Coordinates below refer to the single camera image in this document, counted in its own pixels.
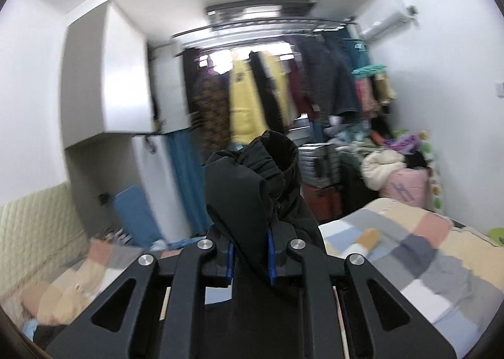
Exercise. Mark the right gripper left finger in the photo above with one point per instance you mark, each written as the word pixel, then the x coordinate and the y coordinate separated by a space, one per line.
pixel 155 308

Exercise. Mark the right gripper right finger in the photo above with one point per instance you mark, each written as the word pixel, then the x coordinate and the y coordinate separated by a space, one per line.
pixel 344 308

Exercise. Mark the black puffer jacket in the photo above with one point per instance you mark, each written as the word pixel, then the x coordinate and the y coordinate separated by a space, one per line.
pixel 246 192

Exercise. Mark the ceiling clothes drying rack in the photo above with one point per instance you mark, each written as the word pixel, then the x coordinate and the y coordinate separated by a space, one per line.
pixel 241 14

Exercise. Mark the white roll bolster pillow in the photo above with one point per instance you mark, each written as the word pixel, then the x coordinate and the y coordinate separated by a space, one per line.
pixel 369 239

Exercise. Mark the blue folded board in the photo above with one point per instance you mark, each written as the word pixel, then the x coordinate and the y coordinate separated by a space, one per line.
pixel 136 217

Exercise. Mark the grey ribbed suitcase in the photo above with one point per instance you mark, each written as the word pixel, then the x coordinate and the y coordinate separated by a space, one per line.
pixel 319 164

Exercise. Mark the blue curtain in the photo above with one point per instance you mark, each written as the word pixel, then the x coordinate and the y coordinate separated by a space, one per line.
pixel 189 175

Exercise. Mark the cream folded blanket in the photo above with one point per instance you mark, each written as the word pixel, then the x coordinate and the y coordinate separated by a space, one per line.
pixel 376 167

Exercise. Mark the yellow fleece jacket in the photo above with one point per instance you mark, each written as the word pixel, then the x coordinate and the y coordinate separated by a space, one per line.
pixel 247 120

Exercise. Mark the patchwork pastel bed quilt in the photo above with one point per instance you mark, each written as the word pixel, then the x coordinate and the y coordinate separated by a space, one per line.
pixel 452 275

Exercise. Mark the cream quilted headboard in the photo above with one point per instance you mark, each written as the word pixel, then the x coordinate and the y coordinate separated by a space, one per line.
pixel 39 233

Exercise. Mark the dark denim jacket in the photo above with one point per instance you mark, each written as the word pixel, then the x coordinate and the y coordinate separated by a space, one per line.
pixel 328 80

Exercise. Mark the green clip hanger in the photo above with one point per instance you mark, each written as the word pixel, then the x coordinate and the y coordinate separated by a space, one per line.
pixel 368 71

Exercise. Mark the white air conditioner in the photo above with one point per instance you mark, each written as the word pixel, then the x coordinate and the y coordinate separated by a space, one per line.
pixel 377 17

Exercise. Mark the grey wall cabinet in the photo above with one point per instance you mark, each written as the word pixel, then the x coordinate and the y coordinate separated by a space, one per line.
pixel 111 83

